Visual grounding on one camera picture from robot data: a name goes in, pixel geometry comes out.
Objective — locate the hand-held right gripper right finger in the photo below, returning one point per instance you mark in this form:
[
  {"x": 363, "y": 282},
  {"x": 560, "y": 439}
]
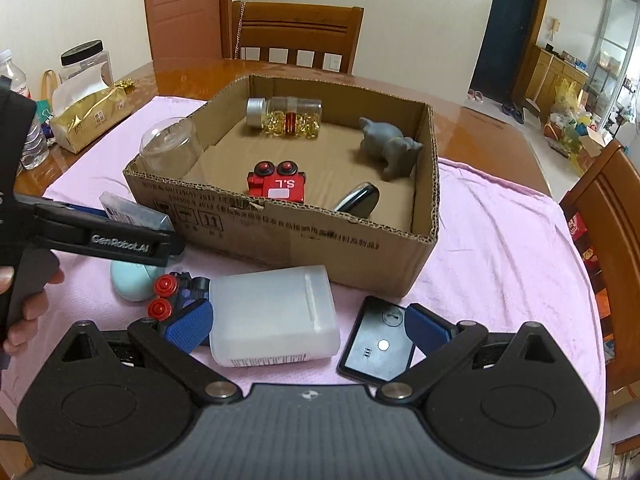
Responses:
[{"x": 425, "y": 329}]

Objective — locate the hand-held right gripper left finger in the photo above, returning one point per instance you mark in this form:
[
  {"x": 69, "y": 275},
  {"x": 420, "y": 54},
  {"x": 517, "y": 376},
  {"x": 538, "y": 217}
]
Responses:
[{"x": 190, "y": 327}]

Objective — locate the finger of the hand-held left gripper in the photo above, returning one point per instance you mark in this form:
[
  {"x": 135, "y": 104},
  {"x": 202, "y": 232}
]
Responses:
[
  {"x": 176, "y": 249},
  {"x": 80, "y": 211}
]

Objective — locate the dark toy car red wheels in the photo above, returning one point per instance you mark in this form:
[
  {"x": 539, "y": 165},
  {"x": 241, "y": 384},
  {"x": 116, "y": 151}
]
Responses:
[{"x": 172, "y": 295}]

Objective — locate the white stationery refill pack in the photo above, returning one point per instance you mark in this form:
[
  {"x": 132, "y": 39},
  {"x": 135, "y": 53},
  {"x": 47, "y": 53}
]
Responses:
[{"x": 135, "y": 215}]

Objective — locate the black power bank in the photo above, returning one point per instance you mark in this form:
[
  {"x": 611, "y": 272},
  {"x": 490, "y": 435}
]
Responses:
[{"x": 372, "y": 347}]

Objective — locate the white translucent plastic box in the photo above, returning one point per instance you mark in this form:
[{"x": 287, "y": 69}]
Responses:
[{"x": 270, "y": 315}]

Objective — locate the clear plastic cup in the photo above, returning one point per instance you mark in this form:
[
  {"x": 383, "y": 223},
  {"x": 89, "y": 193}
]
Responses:
[{"x": 167, "y": 147}]

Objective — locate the red toy train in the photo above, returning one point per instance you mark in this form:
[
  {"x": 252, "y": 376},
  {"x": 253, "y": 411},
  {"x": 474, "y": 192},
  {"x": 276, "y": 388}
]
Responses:
[{"x": 277, "y": 185}]

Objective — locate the cardboard box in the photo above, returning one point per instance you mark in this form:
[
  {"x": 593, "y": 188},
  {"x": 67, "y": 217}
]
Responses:
[{"x": 310, "y": 255}]

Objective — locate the black correction tape dispenser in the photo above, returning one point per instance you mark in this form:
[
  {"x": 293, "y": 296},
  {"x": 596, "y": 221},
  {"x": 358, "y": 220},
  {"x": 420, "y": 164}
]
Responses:
[{"x": 357, "y": 200}]

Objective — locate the clear bottle of gold capsules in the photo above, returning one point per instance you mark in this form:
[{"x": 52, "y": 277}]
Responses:
[{"x": 292, "y": 120}]

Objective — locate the grey elephant toy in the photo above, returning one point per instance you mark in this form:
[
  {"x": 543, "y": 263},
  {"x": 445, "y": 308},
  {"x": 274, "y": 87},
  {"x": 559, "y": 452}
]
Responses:
[{"x": 390, "y": 152}]

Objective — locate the person's left hand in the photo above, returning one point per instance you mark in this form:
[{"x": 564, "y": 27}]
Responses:
[{"x": 32, "y": 317}]

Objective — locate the clear plastic water bottle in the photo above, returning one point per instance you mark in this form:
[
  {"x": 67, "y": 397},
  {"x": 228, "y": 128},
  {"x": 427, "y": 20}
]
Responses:
[{"x": 30, "y": 140}]

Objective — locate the light blue rounded case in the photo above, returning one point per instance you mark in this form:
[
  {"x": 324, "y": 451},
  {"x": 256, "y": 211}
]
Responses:
[{"x": 135, "y": 282}]

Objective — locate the gold tissue box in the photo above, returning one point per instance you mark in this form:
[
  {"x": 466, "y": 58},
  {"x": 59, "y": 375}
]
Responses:
[{"x": 87, "y": 120}]

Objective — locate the pink cloth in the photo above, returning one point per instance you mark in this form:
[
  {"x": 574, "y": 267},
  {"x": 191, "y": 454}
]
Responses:
[{"x": 475, "y": 235}]

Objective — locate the clear jar with black lid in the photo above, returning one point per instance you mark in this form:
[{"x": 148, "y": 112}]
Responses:
[{"x": 85, "y": 62}]

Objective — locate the small gold ornament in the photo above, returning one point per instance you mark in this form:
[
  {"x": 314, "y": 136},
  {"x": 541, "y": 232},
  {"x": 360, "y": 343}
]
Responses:
[{"x": 125, "y": 85}]

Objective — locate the red packets under chair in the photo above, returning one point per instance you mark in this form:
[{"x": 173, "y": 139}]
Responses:
[{"x": 582, "y": 240}]

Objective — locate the wooden chair with grooved back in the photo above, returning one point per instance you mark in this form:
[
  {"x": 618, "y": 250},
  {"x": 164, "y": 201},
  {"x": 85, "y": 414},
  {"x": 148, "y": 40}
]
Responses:
[{"x": 610, "y": 210}]

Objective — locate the brown wooden door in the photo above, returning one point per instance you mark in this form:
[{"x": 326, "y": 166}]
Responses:
[{"x": 185, "y": 5}]

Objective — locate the pair of dark slippers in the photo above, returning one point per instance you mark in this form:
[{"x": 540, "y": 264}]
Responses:
[{"x": 515, "y": 112}]

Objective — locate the pair of pink slippers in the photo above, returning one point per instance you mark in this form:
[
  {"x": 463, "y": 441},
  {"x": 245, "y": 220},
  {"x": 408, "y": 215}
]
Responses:
[{"x": 475, "y": 96}]

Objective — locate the wooden chair with slotted back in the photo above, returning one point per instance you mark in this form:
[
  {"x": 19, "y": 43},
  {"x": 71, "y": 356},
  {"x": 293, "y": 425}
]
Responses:
[{"x": 300, "y": 30}]

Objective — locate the yellow plastic bag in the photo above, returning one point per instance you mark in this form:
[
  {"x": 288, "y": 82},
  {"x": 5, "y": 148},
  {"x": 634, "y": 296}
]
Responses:
[{"x": 567, "y": 95}]

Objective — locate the wooden cabinet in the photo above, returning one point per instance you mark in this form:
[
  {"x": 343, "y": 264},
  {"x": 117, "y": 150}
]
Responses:
[{"x": 545, "y": 77}]

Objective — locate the dark blue door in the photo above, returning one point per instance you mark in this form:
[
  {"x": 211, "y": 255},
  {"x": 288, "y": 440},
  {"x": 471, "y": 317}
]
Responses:
[{"x": 510, "y": 30}]

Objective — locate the wall intercom phone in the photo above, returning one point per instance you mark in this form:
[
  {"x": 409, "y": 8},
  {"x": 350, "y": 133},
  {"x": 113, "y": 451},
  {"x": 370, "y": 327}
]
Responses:
[{"x": 554, "y": 30}]

